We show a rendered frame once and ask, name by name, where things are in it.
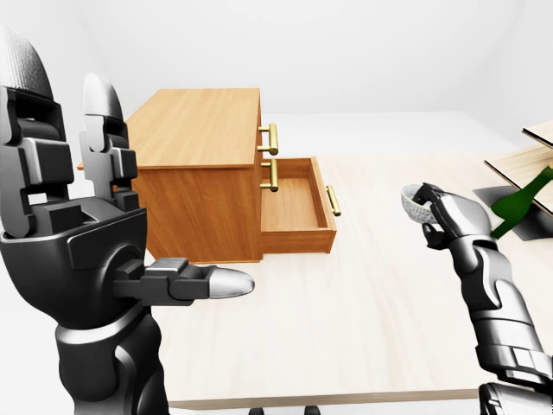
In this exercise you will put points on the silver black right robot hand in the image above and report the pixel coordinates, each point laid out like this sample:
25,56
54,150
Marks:
464,220

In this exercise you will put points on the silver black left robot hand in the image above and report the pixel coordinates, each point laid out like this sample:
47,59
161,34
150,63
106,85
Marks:
65,268

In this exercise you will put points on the small grey patterned bowl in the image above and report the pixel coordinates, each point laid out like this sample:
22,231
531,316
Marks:
415,212

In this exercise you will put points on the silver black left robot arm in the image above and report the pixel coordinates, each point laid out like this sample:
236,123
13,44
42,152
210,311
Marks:
112,372

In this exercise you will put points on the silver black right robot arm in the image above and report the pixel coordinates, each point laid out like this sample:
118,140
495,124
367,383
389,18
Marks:
501,311

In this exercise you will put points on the wooden cabinet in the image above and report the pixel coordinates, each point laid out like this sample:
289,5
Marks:
194,129

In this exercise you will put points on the green wine bottle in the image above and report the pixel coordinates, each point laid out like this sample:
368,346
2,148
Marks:
518,203

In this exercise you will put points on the dark grey rack base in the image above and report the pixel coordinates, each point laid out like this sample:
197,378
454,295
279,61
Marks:
533,229

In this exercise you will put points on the pale wooden bottle rack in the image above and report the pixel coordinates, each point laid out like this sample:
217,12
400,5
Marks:
518,166

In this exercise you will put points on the open wooden drawer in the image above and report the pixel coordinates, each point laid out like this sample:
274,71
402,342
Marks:
294,203

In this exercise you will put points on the closed wooden drawer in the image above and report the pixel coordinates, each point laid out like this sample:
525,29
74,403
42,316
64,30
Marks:
261,116

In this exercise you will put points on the small dark shape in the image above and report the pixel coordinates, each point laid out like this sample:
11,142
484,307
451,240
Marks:
311,410
256,411

